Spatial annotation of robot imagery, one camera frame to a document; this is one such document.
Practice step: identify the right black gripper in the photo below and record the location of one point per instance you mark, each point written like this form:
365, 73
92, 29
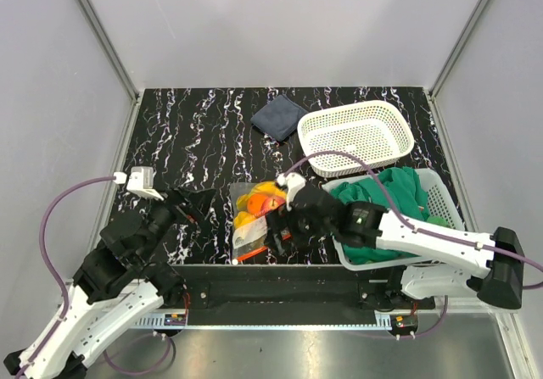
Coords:
278, 220

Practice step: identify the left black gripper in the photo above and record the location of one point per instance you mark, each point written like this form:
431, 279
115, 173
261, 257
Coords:
185, 212

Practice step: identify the fake orange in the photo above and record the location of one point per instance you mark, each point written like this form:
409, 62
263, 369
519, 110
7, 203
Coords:
255, 203

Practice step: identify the clear zip top bag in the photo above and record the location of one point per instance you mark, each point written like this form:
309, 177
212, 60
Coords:
249, 240

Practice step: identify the red fake apple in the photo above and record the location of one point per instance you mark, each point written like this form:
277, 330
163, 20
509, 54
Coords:
271, 204

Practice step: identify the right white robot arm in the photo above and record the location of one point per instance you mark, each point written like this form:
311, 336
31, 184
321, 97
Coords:
486, 264

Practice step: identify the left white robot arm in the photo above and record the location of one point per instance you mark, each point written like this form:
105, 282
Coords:
116, 284

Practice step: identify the yellow fake bell pepper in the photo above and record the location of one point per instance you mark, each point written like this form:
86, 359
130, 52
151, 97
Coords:
268, 188

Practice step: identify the yellow fake bananas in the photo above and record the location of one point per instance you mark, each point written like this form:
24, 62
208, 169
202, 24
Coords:
243, 217

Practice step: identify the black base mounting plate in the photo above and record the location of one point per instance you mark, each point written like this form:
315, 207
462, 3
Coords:
292, 296

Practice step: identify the dark blue folded cloth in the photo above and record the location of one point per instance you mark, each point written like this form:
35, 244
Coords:
279, 118

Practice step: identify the green cloth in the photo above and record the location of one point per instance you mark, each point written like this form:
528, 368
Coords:
405, 189

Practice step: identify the white perforated basket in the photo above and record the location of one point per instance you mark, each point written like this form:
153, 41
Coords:
373, 131

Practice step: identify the white basket with clothes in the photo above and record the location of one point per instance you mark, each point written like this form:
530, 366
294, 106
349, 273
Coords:
440, 204

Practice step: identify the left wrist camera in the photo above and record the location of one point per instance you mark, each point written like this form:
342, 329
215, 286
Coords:
141, 183

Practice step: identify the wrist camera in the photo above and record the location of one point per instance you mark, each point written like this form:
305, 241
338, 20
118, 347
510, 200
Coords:
291, 183
141, 183

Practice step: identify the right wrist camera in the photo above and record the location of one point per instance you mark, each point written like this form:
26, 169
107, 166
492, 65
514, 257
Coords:
291, 183

